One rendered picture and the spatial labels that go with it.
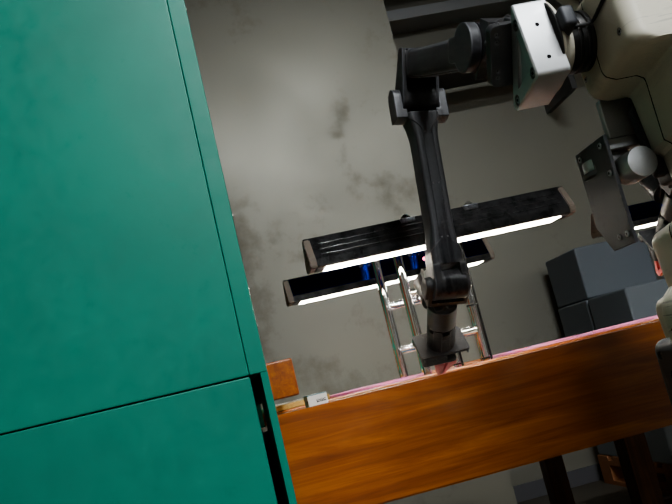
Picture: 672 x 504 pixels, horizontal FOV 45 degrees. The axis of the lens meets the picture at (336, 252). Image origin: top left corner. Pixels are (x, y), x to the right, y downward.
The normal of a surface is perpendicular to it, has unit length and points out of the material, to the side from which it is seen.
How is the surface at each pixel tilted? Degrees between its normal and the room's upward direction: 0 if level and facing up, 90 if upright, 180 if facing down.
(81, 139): 90
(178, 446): 90
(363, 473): 90
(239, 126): 90
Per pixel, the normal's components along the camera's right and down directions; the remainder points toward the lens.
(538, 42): 0.07, -0.32
